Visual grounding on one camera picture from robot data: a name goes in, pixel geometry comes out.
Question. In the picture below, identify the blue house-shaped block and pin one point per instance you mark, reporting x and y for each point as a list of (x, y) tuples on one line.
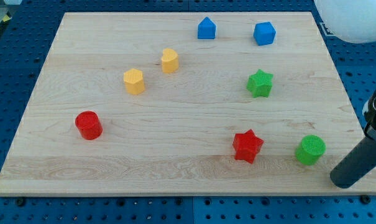
[(206, 29)]

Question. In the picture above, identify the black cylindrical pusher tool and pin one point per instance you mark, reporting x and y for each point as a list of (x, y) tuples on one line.
[(360, 161)]

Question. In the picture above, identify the blue cube block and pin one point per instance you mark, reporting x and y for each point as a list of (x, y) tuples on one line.
[(264, 33)]

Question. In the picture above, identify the yellow heart block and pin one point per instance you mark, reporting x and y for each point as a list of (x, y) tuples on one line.
[(169, 60)]

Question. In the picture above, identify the red star block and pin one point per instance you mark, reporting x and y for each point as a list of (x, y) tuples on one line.
[(247, 145)]

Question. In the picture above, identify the red cylinder block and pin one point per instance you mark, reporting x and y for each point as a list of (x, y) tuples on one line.
[(89, 125)]

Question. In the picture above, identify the wooden board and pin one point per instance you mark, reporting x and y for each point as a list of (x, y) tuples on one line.
[(175, 138)]

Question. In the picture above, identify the green cylinder block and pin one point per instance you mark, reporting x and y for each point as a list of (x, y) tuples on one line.
[(310, 149)]

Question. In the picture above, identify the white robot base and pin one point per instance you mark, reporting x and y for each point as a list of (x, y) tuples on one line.
[(352, 21)]

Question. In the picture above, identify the green star block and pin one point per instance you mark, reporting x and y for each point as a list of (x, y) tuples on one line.
[(260, 84)]

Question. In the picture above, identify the yellow hexagon block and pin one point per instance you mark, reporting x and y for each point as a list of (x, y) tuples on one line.
[(134, 81)]

